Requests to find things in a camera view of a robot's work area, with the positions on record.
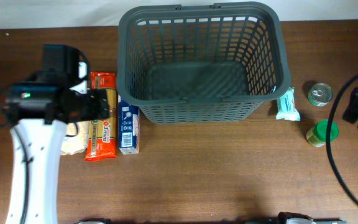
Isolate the blue cardboard food box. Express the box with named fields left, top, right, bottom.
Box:
left=118, top=95, right=140, bottom=155

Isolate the grey plastic mesh basket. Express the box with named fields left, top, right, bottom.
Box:
left=117, top=2, right=291, bottom=124

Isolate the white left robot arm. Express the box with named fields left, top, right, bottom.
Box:
left=4, top=72, right=109, bottom=223

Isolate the green white tissue pack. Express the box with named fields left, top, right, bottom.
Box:
left=276, top=87, right=300, bottom=121

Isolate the tin can with pull tab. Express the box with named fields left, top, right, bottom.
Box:
left=308, top=83, right=334, bottom=107

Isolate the clear bag of rice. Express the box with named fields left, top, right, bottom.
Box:
left=61, top=121, right=89, bottom=156

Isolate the green lid glass jar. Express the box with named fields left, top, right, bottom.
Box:
left=306, top=119, right=339, bottom=147

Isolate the orange spaghetti packet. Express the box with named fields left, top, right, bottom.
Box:
left=85, top=72, right=117, bottom=161

